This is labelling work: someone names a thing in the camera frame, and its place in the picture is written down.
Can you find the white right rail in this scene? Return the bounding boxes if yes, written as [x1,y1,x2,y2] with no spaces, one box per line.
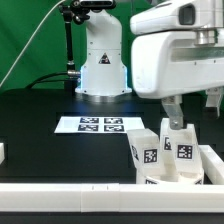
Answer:
[199,145,224,185]

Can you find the white rail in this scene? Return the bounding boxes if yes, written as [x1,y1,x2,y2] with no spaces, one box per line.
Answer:
[0,183,224,213]
[199,145,224,185]

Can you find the white paper marker sheet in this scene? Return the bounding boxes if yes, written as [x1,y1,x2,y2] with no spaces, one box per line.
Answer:
[55,116,144,134]

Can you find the white left block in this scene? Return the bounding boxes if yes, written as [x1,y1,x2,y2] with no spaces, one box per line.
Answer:
[0,143,5,165]

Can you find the black cable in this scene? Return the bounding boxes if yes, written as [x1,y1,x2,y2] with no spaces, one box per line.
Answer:
[25,72,81,90]

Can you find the white front rail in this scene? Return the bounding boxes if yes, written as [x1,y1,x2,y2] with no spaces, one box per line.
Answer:
[0,183,224,213]

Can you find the black camera on mount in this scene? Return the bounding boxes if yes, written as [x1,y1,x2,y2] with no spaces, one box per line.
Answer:
[72,0,116,10]

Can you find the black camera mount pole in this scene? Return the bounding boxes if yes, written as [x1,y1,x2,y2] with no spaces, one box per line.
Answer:
[59,3,80,94]

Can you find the white round stool seat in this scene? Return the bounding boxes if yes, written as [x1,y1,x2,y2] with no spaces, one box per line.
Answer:
[136,166,204,185]

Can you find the white cable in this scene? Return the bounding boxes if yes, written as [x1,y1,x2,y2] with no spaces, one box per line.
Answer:
[0,0,68,88]

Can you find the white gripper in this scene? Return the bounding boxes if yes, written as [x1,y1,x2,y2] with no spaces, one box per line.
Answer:
[131,31,224,130]

